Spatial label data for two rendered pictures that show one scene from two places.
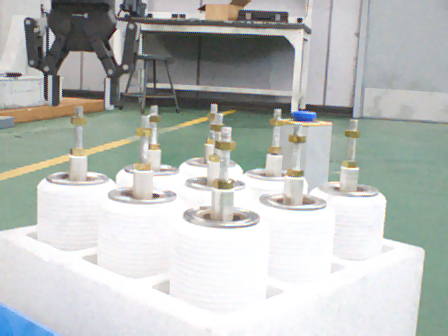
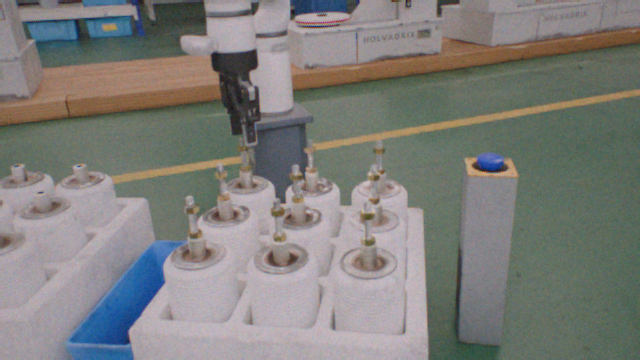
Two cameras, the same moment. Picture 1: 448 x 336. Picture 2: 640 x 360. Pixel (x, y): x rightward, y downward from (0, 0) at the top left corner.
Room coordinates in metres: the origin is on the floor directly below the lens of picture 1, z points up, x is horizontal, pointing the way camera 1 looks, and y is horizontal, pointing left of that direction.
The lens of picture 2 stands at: (0.41, -0.64, 0.63)
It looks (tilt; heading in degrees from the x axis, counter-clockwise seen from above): 23 degrees down; 58
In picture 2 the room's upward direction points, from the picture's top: 3 degrees counter-clockwise
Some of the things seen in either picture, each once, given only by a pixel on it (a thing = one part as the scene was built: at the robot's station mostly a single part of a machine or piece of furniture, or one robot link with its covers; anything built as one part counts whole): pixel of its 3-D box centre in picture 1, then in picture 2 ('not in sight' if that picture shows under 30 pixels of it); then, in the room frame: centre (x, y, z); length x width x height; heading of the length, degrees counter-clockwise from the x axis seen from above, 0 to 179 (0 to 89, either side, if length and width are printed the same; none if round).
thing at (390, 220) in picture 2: (273, 175); (374, 220); (0.84, -0.07, 0.25); 0.08 x 0.08 x 0.01
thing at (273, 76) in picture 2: not in sight; (270, 74); (0.93, 0.42, 0.39); 0.09 x 0.09 x 0.17; 77
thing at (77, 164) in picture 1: (78, 168); (246, 179); (0.75, 0.18, 0.26); 0.02 x 0.02 x 0.03
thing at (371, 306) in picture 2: (341, 259); (369, 319); (0.76, -0.16, 0.16); 0.10 x 0.10 x 0.18
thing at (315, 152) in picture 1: (296, 214); (482, 254); (1.02, -0.13, 0.16); 0.07 x 0.07 x 0.31; 48
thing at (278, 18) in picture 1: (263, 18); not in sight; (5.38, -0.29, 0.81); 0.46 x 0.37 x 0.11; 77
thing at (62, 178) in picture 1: (77, 179); (247, 185); (0.75, 0.18, 0.25); 0.08 x 0.08 x 0.01
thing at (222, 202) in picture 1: (222, 204); (197, 247); (0.59, 0.00, 0.26); 0.02 x 0.02 x 0.03
